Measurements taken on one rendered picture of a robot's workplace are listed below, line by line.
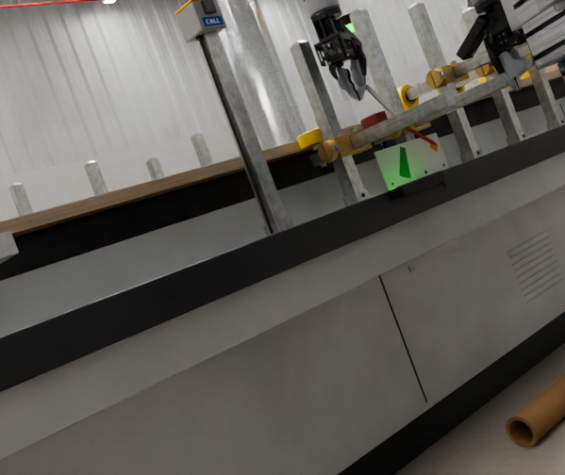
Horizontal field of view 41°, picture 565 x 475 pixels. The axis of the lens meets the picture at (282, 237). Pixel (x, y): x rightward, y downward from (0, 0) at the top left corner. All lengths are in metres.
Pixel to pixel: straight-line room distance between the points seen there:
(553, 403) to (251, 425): 0.76
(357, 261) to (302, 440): 0.44
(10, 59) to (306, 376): 8.40
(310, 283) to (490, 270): 0.95
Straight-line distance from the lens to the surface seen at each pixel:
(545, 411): 2.02
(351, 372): 1.98
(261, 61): 6.12
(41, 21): 10.43
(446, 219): 2.05
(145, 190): 1.65
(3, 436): 1.31
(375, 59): 2.01
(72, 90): 10.15
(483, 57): 2.18
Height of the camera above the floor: 0.70
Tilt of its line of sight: level
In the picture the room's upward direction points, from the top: 21 degrees counter-clockwise
